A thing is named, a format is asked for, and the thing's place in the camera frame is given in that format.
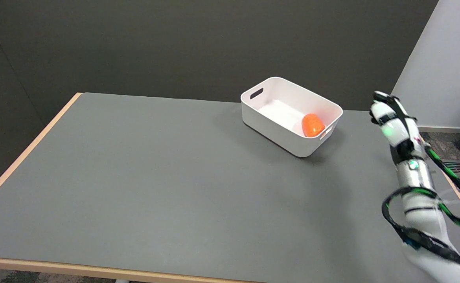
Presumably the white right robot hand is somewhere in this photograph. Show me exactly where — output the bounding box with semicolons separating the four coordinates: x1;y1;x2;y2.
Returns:
369;91;427;162

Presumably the orange mango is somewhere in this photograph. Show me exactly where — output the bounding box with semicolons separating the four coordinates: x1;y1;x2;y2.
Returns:
302;113;326;138

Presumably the white plastic box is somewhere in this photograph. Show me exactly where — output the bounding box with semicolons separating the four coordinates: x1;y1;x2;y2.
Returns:
241;77;343;158

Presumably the floor vent grille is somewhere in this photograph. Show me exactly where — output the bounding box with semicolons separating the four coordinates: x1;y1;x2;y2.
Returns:
439;159;460;175

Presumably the black green braided cable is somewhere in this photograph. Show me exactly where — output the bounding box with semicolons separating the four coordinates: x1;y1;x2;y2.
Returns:
382;145;460;269

